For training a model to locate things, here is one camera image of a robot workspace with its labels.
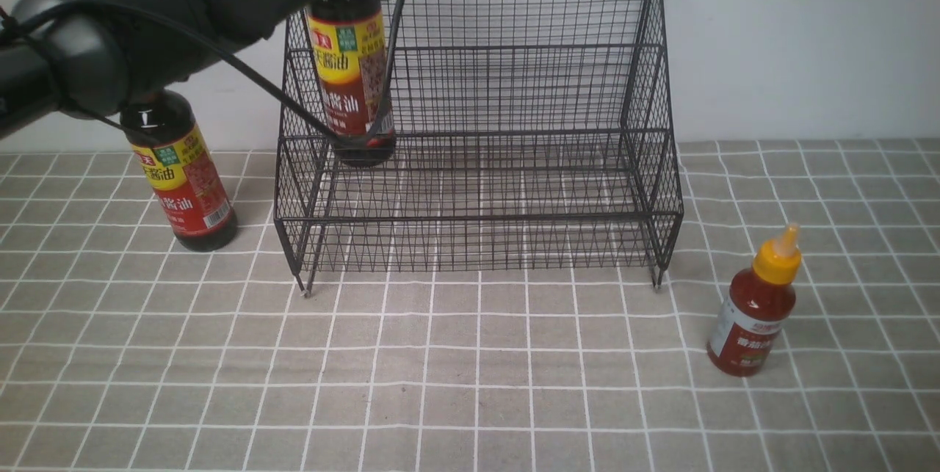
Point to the soy sauce bottle front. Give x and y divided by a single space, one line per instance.
348 43

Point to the soy sauce bottle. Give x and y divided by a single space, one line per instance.
175 159
348 43

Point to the red ketchup squeeze bottle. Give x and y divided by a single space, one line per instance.
759 300

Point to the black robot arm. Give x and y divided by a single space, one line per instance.
92 59

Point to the grey checkered tablecloth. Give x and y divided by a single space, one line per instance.
122 351

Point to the black wire rack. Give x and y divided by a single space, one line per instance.
531 134

